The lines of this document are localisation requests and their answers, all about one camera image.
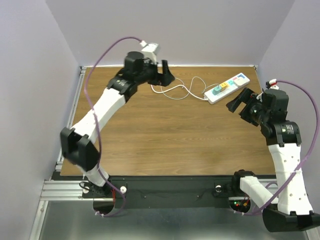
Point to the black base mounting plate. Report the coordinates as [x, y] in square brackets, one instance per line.
[165, 192]

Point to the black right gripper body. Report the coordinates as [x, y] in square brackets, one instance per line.
[251, 111]

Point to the yellow usb charger plug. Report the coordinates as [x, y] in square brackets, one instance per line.
[224, 85]

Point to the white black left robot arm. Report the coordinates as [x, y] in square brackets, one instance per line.
[77, 142]

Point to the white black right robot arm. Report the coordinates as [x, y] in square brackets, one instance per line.
[288, 209]

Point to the aluminium frame rail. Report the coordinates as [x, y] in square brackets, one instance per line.
[58, 190]

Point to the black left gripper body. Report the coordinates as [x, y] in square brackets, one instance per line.
[151, 75]

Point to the teal charger plug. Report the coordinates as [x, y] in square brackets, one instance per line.
[216, 90]

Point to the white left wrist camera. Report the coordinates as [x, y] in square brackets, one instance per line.
[150, 50]

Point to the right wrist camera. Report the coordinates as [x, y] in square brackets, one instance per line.
[272, 84]

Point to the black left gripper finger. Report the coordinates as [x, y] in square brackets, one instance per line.
[165, 67]
[167, 78]

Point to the white square charger plug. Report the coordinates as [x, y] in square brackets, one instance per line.
[240, 81]

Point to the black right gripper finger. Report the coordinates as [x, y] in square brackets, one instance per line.
[234, 104]
[247, 95]

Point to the white power strip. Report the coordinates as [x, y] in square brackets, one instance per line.
[212, 99]

